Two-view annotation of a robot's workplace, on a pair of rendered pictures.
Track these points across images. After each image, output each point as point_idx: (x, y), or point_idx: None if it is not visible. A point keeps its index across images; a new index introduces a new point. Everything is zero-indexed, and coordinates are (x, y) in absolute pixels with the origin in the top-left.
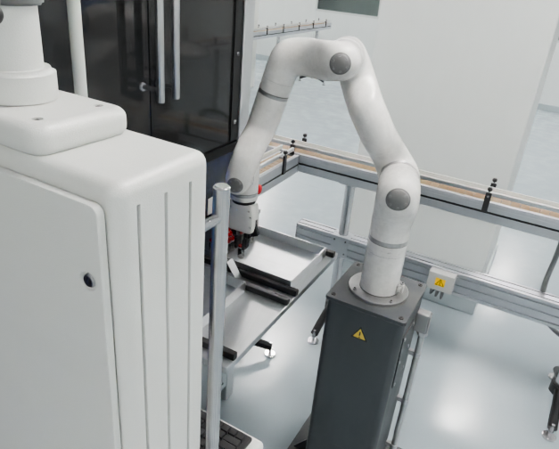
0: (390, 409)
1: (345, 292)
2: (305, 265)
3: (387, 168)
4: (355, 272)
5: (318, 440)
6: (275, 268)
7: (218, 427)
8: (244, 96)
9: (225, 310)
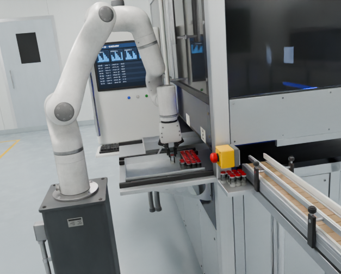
0: None
1: (96, 182)
2: (132, 175)
3: None
4: (99, 194)
5: None
6: (146, 167)
7: (94, 118)
8: (208, 60)
9: (143, 150)
